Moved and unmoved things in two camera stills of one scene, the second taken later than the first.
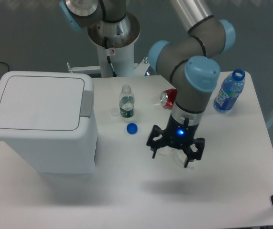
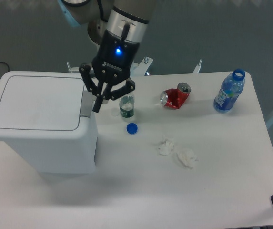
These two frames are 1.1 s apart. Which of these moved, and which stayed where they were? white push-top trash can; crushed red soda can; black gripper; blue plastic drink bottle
Moved: black gripper
Stayed: blue plastic drink bottle; white push-top trash can; crushed red soda can
